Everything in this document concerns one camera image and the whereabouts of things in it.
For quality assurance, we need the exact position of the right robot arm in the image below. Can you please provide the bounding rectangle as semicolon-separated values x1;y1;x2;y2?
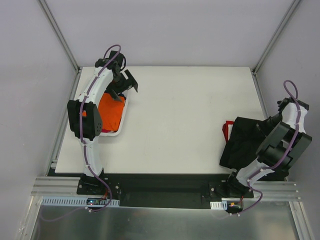
219;97;312;198

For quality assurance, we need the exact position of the right white cable duct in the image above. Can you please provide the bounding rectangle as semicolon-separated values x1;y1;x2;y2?
210;201;228;211

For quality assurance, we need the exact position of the left aluminium frame post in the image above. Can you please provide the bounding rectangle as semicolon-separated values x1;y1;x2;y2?
37;0;80;73

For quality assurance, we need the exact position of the left white cable duct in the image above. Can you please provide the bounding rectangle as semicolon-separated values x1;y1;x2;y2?
41;196;120;208

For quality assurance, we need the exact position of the red t shirt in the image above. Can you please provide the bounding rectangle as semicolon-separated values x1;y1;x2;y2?
222;120;235;143

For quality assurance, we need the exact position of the right aluminium frame post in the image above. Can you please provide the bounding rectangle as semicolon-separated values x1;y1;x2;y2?
252;0;303;76

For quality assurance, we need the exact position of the aluminium frame post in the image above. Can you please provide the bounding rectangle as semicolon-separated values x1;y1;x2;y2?
252;0;303;76
37;0;80;73

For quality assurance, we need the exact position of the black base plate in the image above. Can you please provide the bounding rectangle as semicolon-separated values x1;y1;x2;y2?
76;173;254;209

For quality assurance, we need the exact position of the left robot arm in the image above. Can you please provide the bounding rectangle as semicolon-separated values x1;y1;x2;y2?
67;47;138;197

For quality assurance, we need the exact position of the orange t shirt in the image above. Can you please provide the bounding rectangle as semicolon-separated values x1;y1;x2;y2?
81;92;127;132

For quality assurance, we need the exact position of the pink t shirt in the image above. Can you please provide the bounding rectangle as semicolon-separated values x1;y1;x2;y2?
101;128;117;134

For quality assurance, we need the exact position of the black t shirt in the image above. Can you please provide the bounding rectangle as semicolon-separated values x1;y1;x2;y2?
219;116;266;170

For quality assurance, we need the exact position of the white plastic basket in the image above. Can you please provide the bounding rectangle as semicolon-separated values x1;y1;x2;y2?
97;92;130;138

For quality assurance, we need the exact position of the dark navy t shirt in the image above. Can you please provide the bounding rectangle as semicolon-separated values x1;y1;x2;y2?
118;93;127;99

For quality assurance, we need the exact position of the white cable duct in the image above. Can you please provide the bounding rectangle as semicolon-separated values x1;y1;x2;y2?
210;201;228;211
41;196;120;208

